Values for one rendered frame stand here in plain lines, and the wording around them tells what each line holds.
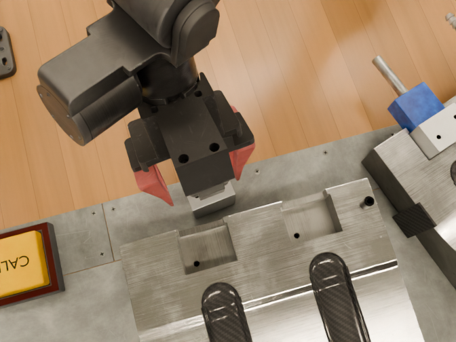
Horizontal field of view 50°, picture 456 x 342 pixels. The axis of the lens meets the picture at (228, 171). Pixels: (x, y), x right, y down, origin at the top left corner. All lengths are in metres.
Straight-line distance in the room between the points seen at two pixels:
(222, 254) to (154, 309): 0.09
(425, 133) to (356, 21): 0.21
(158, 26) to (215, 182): 0.13
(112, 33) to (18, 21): 0.36
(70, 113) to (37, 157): 0.28
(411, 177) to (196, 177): 0.27
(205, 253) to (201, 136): 0.16
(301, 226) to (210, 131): 0.18
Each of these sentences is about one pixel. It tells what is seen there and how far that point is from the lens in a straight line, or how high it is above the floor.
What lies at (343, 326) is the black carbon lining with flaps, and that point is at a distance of 0.50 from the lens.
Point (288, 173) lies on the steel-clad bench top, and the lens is 0.59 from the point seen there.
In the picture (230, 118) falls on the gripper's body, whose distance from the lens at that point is 0.47.
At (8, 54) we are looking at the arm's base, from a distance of 0.70.
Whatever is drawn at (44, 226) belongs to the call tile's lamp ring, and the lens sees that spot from 0.59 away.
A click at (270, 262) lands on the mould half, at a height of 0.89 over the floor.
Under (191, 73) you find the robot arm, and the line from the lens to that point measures 0.42.
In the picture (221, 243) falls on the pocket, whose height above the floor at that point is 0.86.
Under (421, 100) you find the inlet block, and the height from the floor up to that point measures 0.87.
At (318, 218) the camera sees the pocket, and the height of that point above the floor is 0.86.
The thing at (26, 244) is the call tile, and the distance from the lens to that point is 0.58.
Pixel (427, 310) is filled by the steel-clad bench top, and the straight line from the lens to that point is 0.61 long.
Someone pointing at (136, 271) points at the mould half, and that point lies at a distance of 0.49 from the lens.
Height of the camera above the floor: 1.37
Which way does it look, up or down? 75 degrees down
